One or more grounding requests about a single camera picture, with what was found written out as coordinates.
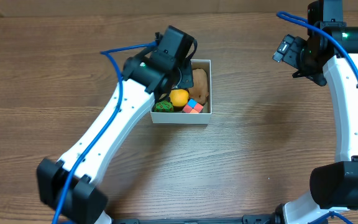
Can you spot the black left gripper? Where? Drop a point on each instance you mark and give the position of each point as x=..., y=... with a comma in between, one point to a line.
x=186, y=76

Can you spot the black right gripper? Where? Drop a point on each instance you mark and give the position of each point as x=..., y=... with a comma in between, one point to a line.
x=307, y=73

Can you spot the brown plush toy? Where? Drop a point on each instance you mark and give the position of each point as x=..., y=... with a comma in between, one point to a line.
x=200, y=91

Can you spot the green numbered ball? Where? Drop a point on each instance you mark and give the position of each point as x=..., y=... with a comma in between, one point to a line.
x=163, y=107

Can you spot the multicoloured cube puzzle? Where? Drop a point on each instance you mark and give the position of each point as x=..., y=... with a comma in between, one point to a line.
x=192, y=106

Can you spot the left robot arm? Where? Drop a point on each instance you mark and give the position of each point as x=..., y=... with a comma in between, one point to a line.
x=69, y=185

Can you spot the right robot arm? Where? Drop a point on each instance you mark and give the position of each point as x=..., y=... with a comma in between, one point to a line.
x=333, y=188

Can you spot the white cardboard box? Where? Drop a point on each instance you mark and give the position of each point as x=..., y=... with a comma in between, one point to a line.
x=188, y=118

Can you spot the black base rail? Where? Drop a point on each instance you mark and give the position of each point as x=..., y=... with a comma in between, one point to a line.
x=245, y=219

